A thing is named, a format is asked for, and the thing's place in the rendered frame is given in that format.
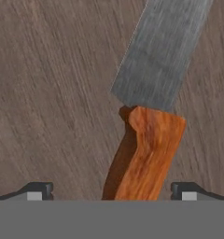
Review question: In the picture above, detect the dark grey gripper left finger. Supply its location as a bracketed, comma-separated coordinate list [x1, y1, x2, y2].
[0, 181, 54, 202]

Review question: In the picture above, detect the knife with wooden handle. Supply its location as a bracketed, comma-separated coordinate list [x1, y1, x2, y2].
[101, 0, 215, 202]

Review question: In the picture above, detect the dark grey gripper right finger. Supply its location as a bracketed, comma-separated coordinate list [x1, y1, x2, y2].
[170, 181, 224, 202]

